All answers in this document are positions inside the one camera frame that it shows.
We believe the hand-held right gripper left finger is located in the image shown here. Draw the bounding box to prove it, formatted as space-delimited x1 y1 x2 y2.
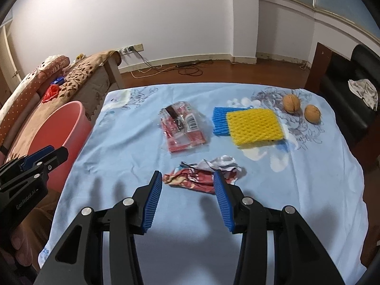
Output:
34 171 163 285

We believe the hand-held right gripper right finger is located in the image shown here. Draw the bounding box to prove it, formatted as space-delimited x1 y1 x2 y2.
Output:
213 170 358 285

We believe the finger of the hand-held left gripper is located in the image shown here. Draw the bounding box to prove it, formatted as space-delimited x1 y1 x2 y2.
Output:
0 145 57 176
0 147 69 195

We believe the pink plastic bucket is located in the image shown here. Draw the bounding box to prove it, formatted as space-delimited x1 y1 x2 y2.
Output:
28 101 92 190

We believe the red printed wrapper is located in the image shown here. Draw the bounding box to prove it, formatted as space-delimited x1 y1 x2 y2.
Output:
163 155 247 195

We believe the person's left hand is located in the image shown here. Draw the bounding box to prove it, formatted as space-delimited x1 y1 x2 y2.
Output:
9 223 41 280

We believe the red polka dot quilt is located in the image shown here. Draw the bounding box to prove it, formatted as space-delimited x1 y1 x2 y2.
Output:
0 55 71 143

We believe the light blue printed cloth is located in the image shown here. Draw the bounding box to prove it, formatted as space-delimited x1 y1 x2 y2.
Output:
38 84 369 285

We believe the red plastic bag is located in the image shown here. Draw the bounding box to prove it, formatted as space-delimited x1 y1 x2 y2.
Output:
43 85 62 103

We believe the clear red plastic wrapper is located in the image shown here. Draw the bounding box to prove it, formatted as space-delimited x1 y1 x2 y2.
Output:
160 101 208 154

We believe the blue foam fruit net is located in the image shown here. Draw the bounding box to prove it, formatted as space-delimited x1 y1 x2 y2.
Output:
212 106 253 136

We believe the yellow foam fruit net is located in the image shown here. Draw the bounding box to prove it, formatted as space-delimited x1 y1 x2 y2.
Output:
226 109 284 147

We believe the beige bed mattress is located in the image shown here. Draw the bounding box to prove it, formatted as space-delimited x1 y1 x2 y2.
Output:
86 61 124 117

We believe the brown patterned sofa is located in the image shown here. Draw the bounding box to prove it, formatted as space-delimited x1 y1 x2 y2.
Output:
0 50 122 167

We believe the walnut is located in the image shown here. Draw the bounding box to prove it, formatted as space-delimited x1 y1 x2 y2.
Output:
283 94 301 114
305 104 322 123

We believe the black leather chair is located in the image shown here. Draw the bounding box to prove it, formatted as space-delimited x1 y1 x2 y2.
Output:
319 44 380 143

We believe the brown wooden board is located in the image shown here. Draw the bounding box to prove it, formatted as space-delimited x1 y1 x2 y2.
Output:
305 42 333 91

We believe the crumpled white patterned cloth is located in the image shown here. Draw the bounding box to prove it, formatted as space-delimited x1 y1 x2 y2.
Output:
348 79 379 110

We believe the orange floor cable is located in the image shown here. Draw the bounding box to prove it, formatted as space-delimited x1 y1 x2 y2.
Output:
131 64 179 79

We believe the black floor cable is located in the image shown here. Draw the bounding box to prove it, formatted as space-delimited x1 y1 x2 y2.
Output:
133 50 213 76

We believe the white wall socket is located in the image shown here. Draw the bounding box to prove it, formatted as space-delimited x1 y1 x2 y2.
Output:
119 44 144 55

